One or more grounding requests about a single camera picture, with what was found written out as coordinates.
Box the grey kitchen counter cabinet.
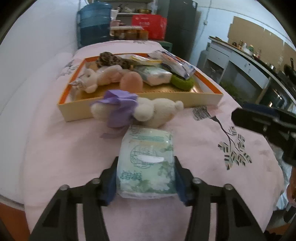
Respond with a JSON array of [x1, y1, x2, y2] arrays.
[[197, 37, 295, 113]]

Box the green metal shelf rack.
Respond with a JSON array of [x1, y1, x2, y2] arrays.
[[106, 0, 158, 16]]

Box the green floral tissue pack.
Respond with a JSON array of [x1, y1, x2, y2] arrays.
[[133, 65, 172, 86], [116, 126, 177, 199]]

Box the bottles on counter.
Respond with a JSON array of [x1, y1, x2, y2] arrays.
[[232, 40, 262, 59]]

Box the red shopping bag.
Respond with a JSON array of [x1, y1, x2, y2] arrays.
[[132, 14, 167, 41]]

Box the yellow cartoon tissue pack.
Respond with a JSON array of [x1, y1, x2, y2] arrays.
[[121, 54, 163, 66]]

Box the peach round sponge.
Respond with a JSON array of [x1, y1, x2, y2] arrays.
[[119, 71, 144, 93]]

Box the dark grey refrigerator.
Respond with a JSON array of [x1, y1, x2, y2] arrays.
[[157, 0, 198, 61]]

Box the blue water jug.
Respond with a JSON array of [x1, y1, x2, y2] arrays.
[[76, 1, 112, 49]]

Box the blue cartoon tissue pack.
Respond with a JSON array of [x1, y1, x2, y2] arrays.
[[148, 50, 196, 80]]

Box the jars of preserved food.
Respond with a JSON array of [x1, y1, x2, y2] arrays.
[[110, 26, 149, 40]]

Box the person left hand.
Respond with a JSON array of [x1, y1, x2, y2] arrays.
[[287, 167, 296, 207]]

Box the cardboard sheets on wall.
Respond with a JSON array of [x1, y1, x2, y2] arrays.
[[228, 16, 295, 70]]

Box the white bear purple bow plush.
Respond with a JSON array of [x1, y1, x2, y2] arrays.
[[90, 90, 184, 138]]

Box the green fuzzy ring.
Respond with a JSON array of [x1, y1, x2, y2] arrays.
[[170, 74, 196, 91]]

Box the leopard print scrunchie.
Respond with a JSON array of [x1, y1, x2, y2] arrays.
[[95, 52, 132, 70]]

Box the pink white unicorn plush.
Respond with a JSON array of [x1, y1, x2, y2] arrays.
[[70, 65, 130, 93]]

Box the orange rimmed cardboard box tray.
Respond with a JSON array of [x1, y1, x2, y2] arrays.
[[58, 56, 223, 121]]

